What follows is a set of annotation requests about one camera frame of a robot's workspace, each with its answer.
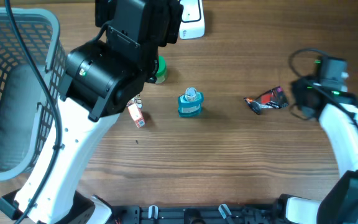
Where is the black red hex wrench pack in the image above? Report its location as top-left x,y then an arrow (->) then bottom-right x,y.
244,86 -> 289,115

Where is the blue Listerine mouthwash bottle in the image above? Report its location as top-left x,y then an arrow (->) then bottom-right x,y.
178,87 -> 204,117

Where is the green lid jar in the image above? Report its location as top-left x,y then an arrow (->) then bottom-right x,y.
155,55 -> 167,84

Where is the brown Pantree snack pouch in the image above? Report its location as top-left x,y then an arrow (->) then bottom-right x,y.
127,94 -> 142,109

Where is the red white small packet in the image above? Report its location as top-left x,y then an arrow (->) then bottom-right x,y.
127,104 -> 145,128

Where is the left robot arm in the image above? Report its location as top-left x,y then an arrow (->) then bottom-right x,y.
0,0 -> 183,223

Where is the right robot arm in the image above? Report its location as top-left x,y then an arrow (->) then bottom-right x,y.
275,55 -> 358,223

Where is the white barcode scanner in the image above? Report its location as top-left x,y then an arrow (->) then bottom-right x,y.
180,0 -> 205,40

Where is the grey plastic mesh basket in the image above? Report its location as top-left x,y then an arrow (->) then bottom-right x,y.
0,7 -> 66,181

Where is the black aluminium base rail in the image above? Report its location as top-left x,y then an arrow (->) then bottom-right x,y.
107,204 -> 290,224

